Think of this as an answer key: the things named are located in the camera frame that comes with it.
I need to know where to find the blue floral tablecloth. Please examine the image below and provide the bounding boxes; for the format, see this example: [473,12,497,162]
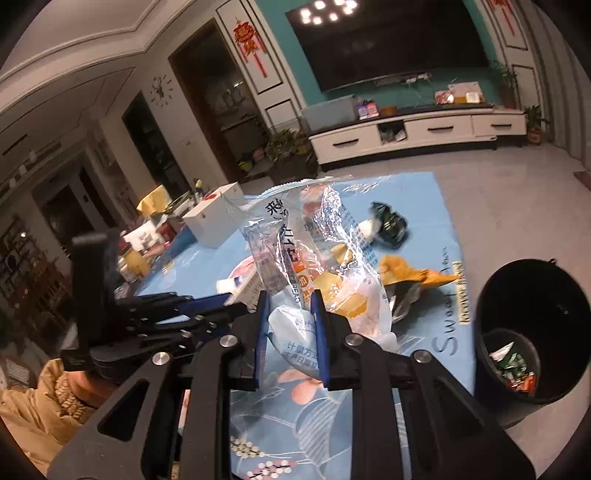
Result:
[134,172,478,480]

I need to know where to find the pile of discarded wrappers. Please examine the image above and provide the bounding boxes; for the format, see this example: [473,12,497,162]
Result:
[487,342,539,393]

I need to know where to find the person's left forearm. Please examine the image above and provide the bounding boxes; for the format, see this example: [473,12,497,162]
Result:
[0,357,116,476]

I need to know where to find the brown cardboard box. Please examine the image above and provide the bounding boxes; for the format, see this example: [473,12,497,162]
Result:
[448,80,485,104]

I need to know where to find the yellow bag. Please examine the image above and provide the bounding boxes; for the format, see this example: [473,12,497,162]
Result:
[136,185,169,217]

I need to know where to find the dark green plastic bag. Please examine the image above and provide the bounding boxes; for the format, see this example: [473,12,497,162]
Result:
[367,200,409,250]

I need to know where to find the silver foil wrapper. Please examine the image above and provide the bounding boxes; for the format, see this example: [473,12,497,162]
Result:
[385,281,423,324]

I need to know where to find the large potted plant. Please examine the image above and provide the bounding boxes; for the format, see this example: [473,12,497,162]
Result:
[263,127,319,183]

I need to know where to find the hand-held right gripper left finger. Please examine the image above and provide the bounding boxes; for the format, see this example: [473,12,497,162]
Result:
[48,291,271,480]

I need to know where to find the black wall clock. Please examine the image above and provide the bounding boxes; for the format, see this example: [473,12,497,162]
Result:
[150,74,174,103]

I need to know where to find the small potted plant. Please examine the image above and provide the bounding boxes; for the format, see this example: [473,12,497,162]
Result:
[523,105,552,146]

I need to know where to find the red knot decoration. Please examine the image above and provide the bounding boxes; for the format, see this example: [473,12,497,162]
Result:
[232,17,269,77]
[487,0,515,35]

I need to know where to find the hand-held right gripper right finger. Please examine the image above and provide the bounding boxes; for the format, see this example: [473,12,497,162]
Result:
[310,290,536,480]

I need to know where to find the clear storage box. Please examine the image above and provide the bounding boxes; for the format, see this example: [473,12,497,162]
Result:
[301,95,361,134]

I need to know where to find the white television cabinet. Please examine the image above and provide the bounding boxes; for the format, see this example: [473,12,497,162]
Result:
[307,104,528,169]

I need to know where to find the white cardboard box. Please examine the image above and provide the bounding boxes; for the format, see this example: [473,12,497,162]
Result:
[182,181,245,250]

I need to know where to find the yellow wrapper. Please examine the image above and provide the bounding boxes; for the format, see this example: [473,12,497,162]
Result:
[379,255,455,289]

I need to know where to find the clear printed plastic bag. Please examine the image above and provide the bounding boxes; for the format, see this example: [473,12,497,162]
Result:
[240,178,399,381]

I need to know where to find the large black television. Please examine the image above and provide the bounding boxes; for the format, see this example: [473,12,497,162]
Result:
[285,0,491,93]

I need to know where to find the yellow jar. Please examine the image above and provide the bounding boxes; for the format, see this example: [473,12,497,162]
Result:
[117,240,151,282]

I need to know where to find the black plastic bin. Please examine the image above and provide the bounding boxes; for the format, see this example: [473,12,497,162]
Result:
[475,258,587,428]

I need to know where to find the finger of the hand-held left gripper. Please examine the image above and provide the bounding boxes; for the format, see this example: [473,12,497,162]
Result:
[111,314,234,354]
[115,292,252,320]

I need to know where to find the tall potted plant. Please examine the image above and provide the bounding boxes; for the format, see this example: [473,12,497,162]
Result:
[489,60,520,110]

